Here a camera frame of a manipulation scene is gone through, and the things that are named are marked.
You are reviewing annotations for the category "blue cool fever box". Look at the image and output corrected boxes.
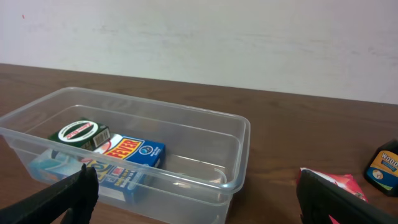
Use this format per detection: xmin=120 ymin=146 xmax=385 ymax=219
xmin=27 ymin=133 xmax=167 ymax=203

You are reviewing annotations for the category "dark bottle yellow label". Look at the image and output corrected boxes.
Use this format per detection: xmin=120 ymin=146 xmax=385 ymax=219
xmin=364 ymin=139 xmax=397 ymax=197

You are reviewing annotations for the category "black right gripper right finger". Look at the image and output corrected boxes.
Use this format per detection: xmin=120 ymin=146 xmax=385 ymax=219
xmin=296 ymin=169 xmax=397 ymax=224

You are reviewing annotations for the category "red panadol box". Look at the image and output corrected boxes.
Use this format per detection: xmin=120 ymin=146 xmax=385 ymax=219
xmin=297 ymin=167 xmax=369 ymax=224

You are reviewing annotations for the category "green round-logo box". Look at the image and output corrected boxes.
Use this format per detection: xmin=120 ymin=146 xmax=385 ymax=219
xmin=49 ymin=118 xmax=111 ymax=151

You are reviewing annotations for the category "clear plastic container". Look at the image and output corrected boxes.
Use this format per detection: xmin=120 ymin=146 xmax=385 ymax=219
xmin=1 ymin=87 xmax=251 ymax=223

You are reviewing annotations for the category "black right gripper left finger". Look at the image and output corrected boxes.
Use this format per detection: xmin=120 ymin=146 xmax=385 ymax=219
xmin=1 ymin=165 xmax=99 ymax=224

